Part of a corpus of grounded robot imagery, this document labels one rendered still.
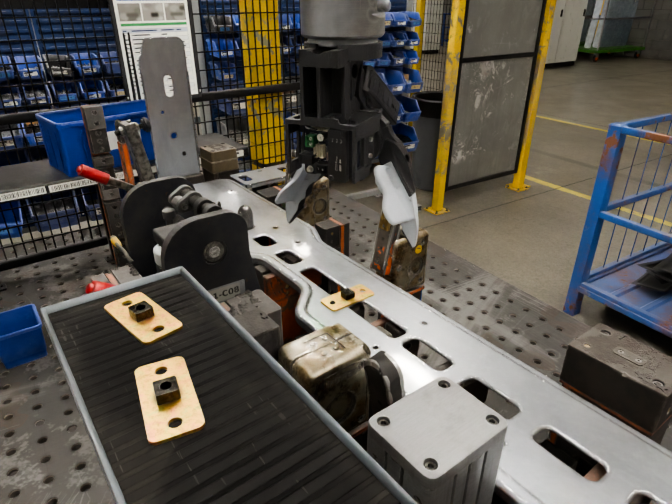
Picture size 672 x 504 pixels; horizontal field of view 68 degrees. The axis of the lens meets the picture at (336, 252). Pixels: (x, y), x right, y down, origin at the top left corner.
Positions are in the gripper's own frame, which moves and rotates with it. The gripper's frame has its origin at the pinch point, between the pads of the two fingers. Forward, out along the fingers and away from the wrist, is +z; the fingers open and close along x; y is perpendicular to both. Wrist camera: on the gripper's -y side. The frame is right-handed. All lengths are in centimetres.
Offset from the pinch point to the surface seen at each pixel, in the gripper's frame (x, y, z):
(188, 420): 0.1, 27.9, 2.4
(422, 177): -85, -335, 110
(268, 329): -5.9, 9.0, 9.1
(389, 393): 9.0, 10.7, 11.0
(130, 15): -95, -65, -19
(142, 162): -54, -22, 5
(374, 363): 7.1, 10.2, 8.3
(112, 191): -81, -36, 20
